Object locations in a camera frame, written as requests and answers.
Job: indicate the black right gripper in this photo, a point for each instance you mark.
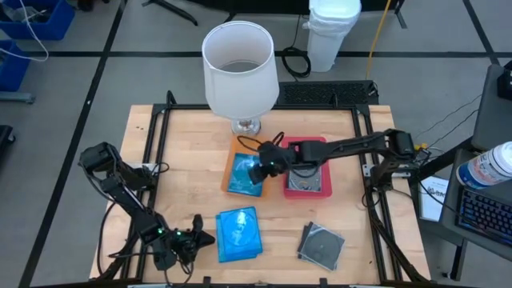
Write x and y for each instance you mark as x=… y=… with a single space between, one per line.
x=276 y=158

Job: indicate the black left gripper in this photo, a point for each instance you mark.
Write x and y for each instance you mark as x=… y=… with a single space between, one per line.
x=180 y=242

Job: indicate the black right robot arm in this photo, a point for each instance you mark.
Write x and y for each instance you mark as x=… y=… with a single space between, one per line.
x=352 y=146

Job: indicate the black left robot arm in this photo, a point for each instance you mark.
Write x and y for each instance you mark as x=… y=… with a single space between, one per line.
x=132 y=208

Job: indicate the orange translucent plastic bin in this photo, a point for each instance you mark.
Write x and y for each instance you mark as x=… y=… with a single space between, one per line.
x=225 y=172

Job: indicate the red translucent plastic bin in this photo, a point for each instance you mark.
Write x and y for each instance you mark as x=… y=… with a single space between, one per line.
x=326 y=176

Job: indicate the white shade table lamp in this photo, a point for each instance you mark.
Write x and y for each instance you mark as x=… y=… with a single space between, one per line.
x=240 y=92

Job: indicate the black perforated panel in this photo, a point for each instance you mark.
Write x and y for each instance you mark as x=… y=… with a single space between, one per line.
x=320 y=94

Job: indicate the white trash bin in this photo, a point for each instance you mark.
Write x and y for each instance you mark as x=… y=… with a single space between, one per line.
x=330 y=40

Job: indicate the white paper sign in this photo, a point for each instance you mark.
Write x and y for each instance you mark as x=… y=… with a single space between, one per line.
x=432 y=204

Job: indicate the dark grey desk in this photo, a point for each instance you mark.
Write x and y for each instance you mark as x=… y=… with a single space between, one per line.
x=450 y=208

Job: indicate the black equipment foot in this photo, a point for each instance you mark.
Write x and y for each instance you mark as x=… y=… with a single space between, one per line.
x=5 y=138

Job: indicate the black backlit keyboard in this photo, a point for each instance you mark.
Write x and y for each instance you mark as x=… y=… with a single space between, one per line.
x=484 y=212

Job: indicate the white wipes canister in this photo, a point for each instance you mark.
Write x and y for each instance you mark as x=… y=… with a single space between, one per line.
x=488 y=166

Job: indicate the grey metal floor bar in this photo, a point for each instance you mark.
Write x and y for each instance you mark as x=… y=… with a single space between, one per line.
x=16 y=97

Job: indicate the grey side table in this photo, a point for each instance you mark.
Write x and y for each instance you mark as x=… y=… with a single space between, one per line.
x=492 y=120

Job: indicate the blue floor storage bin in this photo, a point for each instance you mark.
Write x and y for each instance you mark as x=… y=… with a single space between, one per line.
x=60 y=24
x=14 y=68

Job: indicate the black desktop device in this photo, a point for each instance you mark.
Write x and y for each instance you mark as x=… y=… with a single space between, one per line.
x=506 y=84

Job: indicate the black aluminium table frame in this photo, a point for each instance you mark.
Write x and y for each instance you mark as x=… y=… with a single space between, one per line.
x=320 y=107

